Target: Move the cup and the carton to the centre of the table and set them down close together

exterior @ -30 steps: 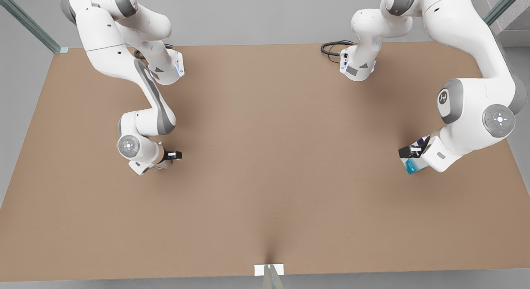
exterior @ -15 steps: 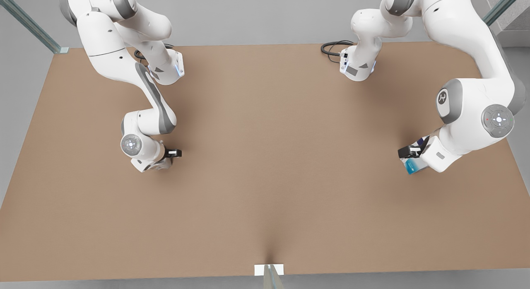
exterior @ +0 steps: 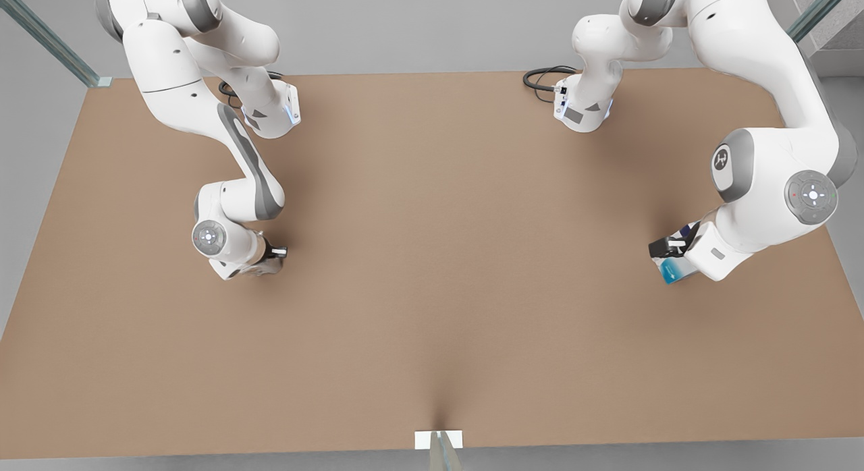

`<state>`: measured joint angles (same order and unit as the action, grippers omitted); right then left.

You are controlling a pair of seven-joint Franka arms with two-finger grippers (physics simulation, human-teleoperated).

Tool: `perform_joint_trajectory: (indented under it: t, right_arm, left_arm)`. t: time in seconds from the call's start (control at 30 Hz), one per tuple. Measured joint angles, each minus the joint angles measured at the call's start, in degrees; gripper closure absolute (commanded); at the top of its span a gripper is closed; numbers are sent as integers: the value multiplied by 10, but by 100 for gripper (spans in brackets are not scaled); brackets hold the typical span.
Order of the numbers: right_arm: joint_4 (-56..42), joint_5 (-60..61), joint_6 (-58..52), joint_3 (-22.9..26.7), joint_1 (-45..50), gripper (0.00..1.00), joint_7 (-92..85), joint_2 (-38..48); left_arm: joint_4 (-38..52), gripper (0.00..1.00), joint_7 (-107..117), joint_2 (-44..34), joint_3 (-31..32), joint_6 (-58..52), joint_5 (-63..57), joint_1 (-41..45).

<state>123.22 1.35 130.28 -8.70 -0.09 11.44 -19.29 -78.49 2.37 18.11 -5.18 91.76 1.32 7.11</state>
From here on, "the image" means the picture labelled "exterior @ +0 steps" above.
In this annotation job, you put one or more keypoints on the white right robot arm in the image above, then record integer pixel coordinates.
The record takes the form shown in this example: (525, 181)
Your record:
(175, 59)

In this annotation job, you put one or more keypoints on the silver frame post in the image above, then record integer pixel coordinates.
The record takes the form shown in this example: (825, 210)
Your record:
(47, 36)
(442, 451)
(818, 11)

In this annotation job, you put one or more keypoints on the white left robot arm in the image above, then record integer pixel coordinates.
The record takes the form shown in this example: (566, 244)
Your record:
(756, 167)

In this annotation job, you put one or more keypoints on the blue plastic container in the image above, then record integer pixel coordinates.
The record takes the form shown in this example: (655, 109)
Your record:
(675, 271)

